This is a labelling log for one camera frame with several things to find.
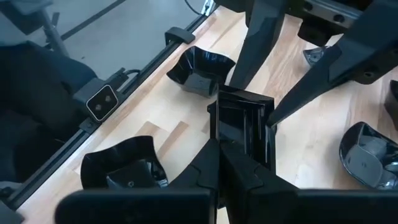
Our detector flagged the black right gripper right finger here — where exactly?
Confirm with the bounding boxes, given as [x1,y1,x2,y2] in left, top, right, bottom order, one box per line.
[220,140,300,191]

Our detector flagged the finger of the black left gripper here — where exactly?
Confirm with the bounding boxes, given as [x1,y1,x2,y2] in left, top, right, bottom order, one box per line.
[267,0,398,128]
[229,0,287,90]

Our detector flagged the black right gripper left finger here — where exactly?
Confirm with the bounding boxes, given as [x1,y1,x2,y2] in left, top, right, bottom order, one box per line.
[169,138,221,191]

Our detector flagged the black leaf-shaped mini plate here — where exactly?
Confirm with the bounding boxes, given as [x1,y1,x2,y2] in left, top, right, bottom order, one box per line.
[338,121,398,190]
[303,45,331,68]

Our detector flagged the black small square mini plate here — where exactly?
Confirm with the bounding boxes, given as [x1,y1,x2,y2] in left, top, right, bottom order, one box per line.
[207,83,277,175]

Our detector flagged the black office chair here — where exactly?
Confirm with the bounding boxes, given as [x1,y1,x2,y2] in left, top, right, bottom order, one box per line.
[0,40,98,184]

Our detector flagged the grey metal stand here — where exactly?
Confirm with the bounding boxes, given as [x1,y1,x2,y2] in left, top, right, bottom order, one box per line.
[0,0,71,58]

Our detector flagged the black frame bracket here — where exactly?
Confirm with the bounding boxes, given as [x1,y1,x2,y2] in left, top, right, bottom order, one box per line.
[164,26,196,46]

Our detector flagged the table-level camera box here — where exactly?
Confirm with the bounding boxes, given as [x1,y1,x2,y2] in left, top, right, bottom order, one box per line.
[73,77,125,124]

